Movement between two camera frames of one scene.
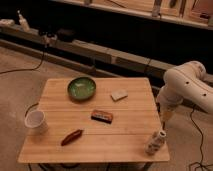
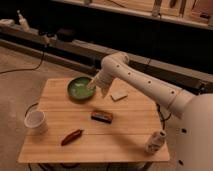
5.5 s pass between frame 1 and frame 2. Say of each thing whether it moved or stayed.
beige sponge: stayed
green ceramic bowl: stayed
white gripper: moved
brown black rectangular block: stayed
